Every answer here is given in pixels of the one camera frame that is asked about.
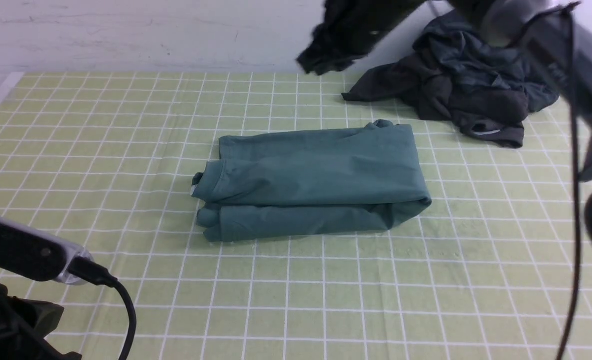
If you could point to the dark grey crumpled garment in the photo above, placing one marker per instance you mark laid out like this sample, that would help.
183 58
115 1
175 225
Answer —
454 76

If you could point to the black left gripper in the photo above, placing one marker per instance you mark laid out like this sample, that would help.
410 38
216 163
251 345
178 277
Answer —
24 326

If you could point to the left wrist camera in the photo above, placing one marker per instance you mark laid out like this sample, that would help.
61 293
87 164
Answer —
37 255

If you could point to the green long-sleeve top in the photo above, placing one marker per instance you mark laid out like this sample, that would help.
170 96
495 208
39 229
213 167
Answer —
311 182

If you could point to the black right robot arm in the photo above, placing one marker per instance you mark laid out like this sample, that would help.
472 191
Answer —
544 31

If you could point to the green checkered tablecloth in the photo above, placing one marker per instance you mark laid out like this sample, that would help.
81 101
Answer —
106 160

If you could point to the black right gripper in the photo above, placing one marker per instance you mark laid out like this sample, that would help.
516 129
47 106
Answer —
350 30

